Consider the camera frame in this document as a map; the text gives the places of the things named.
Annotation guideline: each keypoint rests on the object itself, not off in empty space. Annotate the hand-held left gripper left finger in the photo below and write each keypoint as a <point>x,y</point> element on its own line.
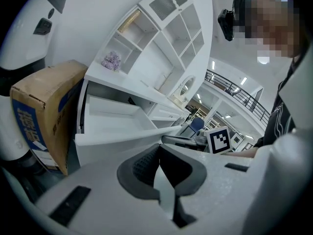
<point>97,195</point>

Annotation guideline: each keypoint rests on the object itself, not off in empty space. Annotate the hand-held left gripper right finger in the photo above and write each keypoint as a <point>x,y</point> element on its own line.
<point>220,192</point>

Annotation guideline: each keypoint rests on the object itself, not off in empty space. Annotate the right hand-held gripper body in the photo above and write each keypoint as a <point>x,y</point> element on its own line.
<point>218,141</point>

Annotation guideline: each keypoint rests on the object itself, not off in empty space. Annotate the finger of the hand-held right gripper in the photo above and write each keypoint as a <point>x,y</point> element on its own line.
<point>181,139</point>

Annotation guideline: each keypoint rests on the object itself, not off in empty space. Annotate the person's right forearm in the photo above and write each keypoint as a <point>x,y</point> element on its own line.
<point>244,152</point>

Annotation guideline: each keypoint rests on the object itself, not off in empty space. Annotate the white desk hutch shelf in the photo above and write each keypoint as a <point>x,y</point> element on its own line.
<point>151,62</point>

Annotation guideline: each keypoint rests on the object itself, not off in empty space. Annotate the white desk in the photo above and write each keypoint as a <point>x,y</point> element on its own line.
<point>102,73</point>

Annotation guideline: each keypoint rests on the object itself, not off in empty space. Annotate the blue chair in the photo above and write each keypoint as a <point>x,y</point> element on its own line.
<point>196,124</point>

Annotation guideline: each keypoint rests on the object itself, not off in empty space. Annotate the cream vanity table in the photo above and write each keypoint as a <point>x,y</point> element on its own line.
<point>179,101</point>

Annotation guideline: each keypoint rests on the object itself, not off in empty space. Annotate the black metal railing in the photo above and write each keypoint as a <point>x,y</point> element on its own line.
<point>244,98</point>

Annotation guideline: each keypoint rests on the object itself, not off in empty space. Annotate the oval cream vanity mirror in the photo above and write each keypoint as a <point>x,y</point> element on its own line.
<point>187,86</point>

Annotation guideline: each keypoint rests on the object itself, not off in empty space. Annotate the person's black printed shirt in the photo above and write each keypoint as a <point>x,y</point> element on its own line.
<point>278,116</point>

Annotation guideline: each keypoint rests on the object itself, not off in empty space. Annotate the purple flower bunch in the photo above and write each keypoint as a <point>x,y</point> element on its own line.
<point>111,61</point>

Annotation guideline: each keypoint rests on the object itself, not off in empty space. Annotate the long brown cardboard box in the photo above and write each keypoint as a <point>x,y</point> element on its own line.
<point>46,92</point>

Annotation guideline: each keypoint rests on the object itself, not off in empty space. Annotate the person's head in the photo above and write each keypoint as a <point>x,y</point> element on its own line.
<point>276,28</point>

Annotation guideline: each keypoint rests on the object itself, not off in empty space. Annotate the tan book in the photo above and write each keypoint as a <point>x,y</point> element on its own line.
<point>128,22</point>

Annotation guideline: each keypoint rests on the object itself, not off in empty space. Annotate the white and black robot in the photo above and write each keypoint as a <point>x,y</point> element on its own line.
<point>24,45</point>

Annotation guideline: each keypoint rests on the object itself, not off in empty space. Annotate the black head-worn camera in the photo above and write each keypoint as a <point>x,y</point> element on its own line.
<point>226,24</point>

